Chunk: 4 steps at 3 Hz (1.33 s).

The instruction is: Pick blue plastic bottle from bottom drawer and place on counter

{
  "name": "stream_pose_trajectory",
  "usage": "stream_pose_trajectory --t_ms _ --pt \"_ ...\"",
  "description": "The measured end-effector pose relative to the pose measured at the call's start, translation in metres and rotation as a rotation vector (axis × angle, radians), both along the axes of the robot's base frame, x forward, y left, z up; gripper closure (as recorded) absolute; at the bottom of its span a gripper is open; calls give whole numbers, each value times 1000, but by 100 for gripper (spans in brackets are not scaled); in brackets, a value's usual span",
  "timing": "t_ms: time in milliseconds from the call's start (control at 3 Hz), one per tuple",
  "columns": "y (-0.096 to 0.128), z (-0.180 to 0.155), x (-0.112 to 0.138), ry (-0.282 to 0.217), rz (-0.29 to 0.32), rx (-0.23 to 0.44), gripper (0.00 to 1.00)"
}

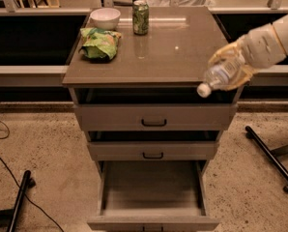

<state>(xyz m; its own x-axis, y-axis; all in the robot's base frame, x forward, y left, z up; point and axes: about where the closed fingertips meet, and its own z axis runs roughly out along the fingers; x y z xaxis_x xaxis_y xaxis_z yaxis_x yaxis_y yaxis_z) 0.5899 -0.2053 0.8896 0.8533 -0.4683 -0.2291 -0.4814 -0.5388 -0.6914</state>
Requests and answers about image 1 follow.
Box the black drawer handle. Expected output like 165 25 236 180
142 153 163 160
141 119 167 127

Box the black stand leg right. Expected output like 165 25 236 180
245 126 288 193

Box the black middle drawer handle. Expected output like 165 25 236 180
142 153 163 160

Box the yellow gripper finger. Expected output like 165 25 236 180
208 42 245 68
220 65 258 91

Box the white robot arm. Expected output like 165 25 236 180
207 15 288 91

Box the grey drawer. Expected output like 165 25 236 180
88 141 218 161
74 104 237 131
88 160 219 232

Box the white bowl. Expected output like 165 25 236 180
90 8 121 30

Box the green soda can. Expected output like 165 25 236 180
132 0 149 35

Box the black floor cable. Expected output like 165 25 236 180
0 113 65 232

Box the grey bottom drawer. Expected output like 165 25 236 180
88 160 219 232

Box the green chip bag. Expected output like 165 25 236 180
80 27 122 60

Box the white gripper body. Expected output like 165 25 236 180
239 24 286 69

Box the grey middle drawer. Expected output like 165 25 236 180
88 141 218 161

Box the black top drawer handle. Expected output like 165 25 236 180
141 119 167 127

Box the clear blue plastic bottle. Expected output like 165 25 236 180
197 57 245 98

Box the grey metal railing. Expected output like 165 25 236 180
0 0 288 87

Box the black stand leg left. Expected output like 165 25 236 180
0 170 33 232

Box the grey drawer cabinet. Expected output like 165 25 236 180
62 5 251 232

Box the grey top drawer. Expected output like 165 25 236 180
74 104 237 131

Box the black stand leg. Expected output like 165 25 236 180
245 126 288 193
0 170 33 232

